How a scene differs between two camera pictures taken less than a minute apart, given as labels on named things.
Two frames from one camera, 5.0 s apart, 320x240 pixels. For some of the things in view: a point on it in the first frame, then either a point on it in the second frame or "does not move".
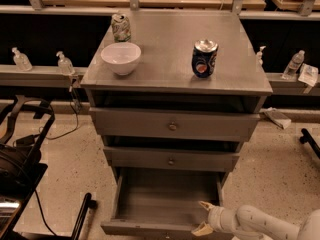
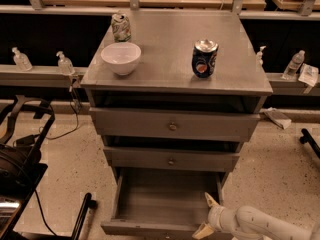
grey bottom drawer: x=162 y=203 does not move
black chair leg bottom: x=86 y=205 does not move
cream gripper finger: x=206 y=205 to x=211 y=202
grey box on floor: x=282 y=120 does not move
